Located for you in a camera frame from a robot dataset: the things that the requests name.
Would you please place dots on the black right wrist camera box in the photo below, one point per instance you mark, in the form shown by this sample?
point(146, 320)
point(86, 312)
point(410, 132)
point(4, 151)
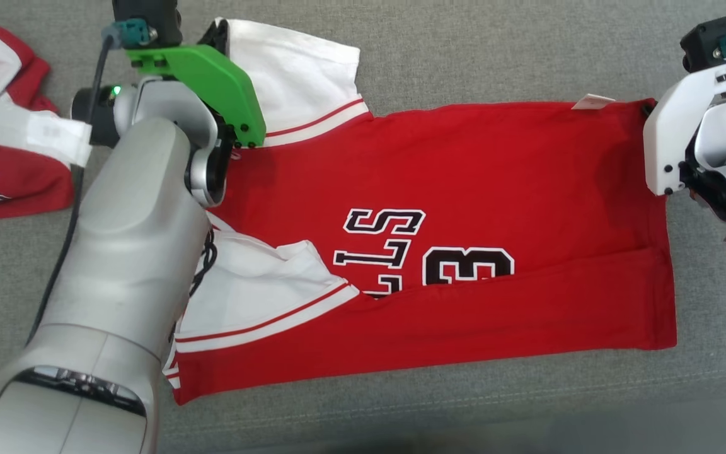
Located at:
point(706, 41)

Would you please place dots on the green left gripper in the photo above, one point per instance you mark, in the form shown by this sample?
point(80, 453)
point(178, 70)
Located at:
point(212, 75)

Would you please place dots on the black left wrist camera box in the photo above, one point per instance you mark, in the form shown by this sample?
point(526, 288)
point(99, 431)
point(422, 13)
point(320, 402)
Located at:
point(145, 12)

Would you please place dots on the red white-striped Bulls shorts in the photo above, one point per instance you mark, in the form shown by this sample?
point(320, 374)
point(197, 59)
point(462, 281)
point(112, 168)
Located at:
point(16, 183)

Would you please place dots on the red white-sleeved Bulls shirt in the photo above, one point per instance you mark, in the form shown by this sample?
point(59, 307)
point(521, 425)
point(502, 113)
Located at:
point(495, 164)

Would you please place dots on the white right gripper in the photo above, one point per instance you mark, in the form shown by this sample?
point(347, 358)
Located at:
point(672, 132)

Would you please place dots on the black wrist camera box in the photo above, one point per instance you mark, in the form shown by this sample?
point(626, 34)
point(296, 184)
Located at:
point(145, 12)
point(706, 41)

